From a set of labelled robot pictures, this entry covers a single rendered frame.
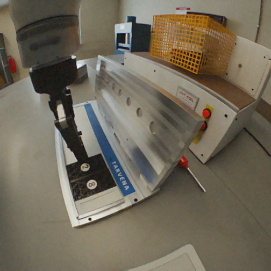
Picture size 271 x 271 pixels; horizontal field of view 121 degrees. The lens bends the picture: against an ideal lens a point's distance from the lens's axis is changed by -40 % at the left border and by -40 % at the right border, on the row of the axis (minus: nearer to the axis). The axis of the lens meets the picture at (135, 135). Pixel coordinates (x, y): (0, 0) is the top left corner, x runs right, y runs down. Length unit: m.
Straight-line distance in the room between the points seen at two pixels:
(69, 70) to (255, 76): 0.51
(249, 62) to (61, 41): 0.50
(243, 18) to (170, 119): 1.95
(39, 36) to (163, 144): 0.23
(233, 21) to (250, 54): 1.56
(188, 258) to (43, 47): 0.41
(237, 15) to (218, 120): 1.87
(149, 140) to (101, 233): 0.22
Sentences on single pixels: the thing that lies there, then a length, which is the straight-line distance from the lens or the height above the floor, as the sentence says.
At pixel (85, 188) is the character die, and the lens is 0.30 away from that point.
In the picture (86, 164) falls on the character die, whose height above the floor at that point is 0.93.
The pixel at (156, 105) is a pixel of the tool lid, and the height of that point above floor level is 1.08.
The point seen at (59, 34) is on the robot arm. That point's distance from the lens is 0.17.
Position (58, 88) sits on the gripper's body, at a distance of 0.18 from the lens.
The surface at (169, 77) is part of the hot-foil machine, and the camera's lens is 0.40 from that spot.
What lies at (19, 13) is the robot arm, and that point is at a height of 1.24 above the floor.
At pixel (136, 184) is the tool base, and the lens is 0.29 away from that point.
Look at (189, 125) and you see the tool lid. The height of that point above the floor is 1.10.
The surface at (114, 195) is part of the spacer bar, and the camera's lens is 0.27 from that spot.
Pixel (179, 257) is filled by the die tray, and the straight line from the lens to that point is 0.30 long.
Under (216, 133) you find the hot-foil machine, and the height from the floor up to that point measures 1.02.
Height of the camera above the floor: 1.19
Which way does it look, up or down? 45 degrees down
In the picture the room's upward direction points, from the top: 4 degrees clockwise
